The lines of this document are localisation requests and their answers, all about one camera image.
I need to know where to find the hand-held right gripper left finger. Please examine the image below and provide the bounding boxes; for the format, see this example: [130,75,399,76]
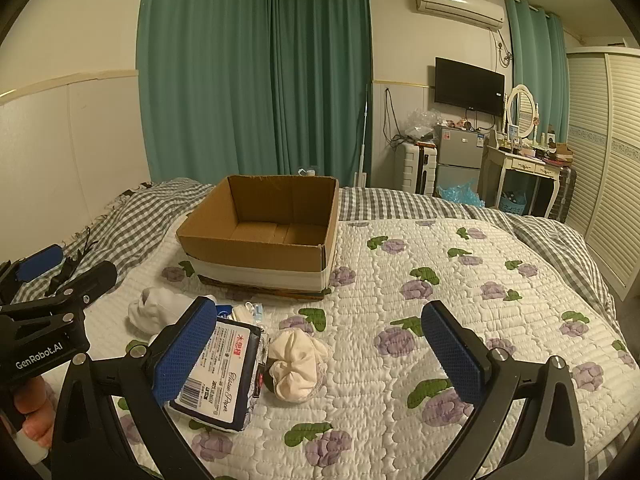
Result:
[50,296,221,480]

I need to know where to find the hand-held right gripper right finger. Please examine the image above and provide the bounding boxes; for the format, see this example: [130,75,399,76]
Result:
[421,301,587,480]

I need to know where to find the white suitcase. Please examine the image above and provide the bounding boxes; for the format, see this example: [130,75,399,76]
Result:
[394,141,437,196]

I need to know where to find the white mop pole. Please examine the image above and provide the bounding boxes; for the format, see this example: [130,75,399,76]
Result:
[360,82,374,189]

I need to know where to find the green curtain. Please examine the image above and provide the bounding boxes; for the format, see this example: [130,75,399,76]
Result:
[266,0,374,189]
[136,0,275,187]
[504,0,569,147]

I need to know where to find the grey checked blanket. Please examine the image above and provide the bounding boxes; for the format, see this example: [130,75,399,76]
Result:
[59,177,619,323]

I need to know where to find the white dressing table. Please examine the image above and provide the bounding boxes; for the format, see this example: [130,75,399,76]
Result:
[482,141,564,219]

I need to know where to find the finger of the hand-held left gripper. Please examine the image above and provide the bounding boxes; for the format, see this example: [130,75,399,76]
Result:
[0,260,119,321]
[0,244,65,306]

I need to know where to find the brown cardboard box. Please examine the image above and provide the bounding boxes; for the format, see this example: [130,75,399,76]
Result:
[176,175,341,304]

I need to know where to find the clear plastic bags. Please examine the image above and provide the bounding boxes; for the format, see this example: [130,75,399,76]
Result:
[402,109,442,144]

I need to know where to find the grey small fridge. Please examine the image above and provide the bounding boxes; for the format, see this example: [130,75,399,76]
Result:
[434,124,489,202]

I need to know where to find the person's left hand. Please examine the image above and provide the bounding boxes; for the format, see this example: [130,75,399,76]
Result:
[0,375,57,463]

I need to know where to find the blue plastic bag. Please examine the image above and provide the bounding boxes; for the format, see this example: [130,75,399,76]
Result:
[436,177,486,209]

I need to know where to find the white sock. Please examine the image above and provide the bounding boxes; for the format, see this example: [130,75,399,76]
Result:
[128,286,202,335]

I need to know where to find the oval white mirror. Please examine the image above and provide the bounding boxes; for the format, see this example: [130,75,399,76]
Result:
[506,84,537,140]

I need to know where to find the cream cloth scrunchie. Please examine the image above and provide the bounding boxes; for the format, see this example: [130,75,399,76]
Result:
[267,330,332,402]

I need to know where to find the white air conditioner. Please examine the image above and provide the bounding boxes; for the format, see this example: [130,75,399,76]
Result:
[414,0,506,31]

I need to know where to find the black wall cable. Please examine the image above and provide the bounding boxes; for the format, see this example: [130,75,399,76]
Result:
[382,87,402,150]

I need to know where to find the dark suitcase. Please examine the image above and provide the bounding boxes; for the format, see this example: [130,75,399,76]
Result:
[550,165,579,224]

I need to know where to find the tissue paper pack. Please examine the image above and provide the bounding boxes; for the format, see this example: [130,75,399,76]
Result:
[167,312,269,434]

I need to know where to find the white floral quilt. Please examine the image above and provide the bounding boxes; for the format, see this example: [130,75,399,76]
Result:
[85,217,627,480]

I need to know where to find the white louvred wardrobe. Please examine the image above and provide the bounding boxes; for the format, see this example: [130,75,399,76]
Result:
[565,46,640,302]

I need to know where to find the blue plastic basket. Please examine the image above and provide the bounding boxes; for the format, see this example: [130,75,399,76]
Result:
[500,190,529,214]

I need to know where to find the black television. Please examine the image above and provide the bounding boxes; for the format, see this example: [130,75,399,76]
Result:
[434,57,506,116]

